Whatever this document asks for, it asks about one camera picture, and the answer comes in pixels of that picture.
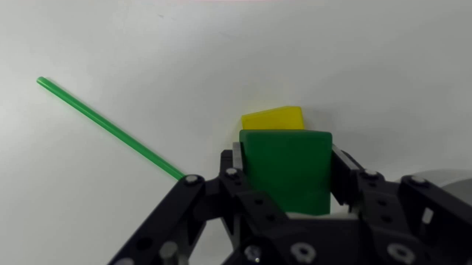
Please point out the yellow block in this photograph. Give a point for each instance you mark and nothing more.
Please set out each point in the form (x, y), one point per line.
(274, 119)

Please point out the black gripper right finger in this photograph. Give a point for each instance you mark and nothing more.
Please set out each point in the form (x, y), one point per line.
(378, 206)

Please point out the green block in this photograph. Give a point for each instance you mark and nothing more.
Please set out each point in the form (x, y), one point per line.
(288, 170)

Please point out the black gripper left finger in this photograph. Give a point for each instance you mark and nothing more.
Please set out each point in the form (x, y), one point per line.
(245, 196)

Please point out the long green straw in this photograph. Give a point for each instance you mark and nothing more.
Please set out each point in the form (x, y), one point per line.
(108, 125)

